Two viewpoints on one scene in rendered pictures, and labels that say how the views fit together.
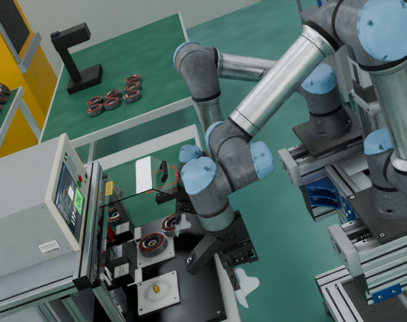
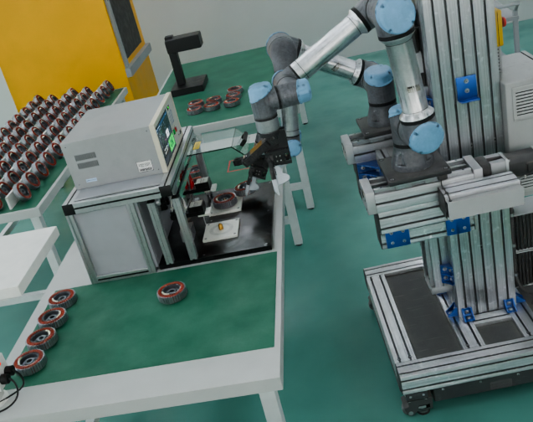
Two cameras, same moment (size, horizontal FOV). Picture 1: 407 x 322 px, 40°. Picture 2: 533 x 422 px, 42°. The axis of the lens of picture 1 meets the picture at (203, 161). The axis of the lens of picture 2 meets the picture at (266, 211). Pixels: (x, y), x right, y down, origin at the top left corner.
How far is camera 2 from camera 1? 1.13 m
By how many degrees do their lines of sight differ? 5
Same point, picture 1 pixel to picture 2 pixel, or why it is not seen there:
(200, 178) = (259, 90)
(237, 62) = not seen: hidden behind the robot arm
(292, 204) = (366, 225)
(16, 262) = (117, 173)
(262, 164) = (302, 91)
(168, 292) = (230, 230)
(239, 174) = (285, 95)
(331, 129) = (383, 118)
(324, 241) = (386, 256)
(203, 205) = (258, 111)
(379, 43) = (386, 20)
